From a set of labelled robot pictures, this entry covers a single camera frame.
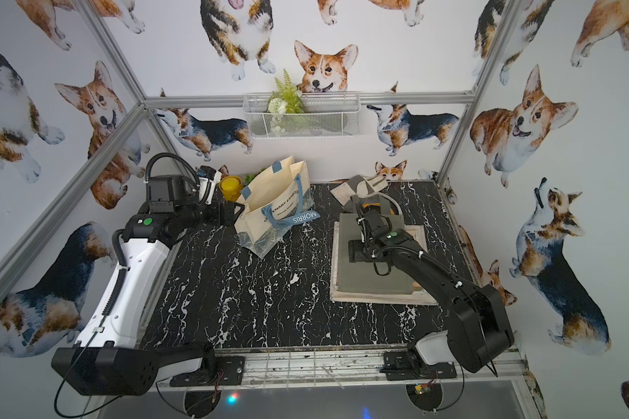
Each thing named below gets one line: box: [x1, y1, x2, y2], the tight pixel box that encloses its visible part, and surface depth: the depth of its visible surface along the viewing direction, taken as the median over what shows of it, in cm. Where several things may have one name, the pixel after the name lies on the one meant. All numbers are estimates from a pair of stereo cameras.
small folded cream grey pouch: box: [330, 174, 389, 207], surface depth 120 cm
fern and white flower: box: [267, 68, 305, 135], surface depth 85 cm
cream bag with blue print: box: [234, 154, 321, 260], surface depth 98 cm
